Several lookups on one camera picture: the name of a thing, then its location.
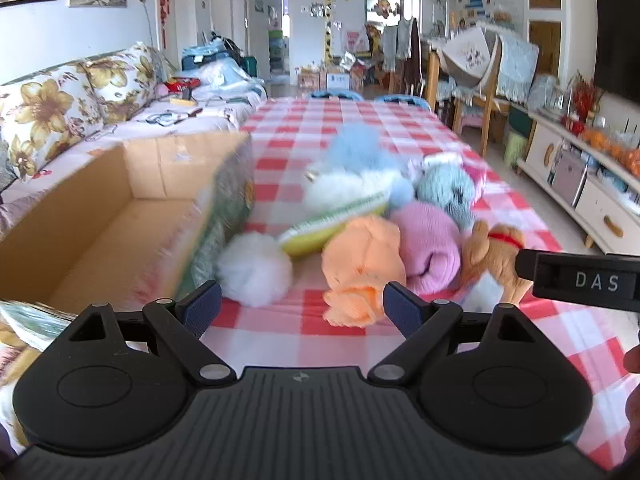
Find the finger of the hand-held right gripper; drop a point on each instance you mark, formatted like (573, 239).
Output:
(525, 262)

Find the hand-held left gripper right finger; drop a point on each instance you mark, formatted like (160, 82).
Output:
(404, 307)

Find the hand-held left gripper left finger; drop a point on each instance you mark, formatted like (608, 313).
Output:
(202, 307)

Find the brown plush dog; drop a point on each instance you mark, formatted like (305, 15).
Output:
(487, 255)

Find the white pompom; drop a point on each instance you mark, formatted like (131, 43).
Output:
(255, 270)

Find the grey-green fluffy ball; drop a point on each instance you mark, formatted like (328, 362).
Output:
(445, 187)

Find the green striped white cloth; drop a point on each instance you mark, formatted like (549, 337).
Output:
(310, 237)

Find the pink and white fluffy sock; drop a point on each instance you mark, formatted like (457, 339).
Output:
(440, 161)

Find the cardboard box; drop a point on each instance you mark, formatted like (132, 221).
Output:
(100, 220)

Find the light blue fluffy toy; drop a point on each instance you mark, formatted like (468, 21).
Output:
(357, 150)

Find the person's right hand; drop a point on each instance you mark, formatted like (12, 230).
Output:
(634, 360)

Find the white tv cabinet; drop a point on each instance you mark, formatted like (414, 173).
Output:
(590, 200)

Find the pile of oranges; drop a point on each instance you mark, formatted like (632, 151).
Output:
(612, 147)

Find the red flower bouquet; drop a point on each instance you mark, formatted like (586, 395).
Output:
(584, 95)

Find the sofa with printed cover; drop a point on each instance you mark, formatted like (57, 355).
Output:
(165, 125)

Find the red checkered tablecloth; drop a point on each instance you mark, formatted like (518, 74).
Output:
(350, 125)

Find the blue stool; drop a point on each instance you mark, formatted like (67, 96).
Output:
(335, 94)
(402, 101)

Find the wooden chair with white cover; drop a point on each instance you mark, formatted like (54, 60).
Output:
(467, 60)

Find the red box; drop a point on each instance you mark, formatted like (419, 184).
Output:
(181, 85)

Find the small floral sofa cushion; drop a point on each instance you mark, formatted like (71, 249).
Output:
(122, 80)

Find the black television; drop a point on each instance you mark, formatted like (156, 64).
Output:
(620, 40)

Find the large floral sofa cushion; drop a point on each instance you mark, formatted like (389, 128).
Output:
(45, 115)

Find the hanging clothes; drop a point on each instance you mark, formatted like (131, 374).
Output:
(400, 42)

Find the giraffe height chart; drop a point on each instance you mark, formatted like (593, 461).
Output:
(327, 15)

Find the red hanging wall decoration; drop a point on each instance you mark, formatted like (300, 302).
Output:
(163, 5)

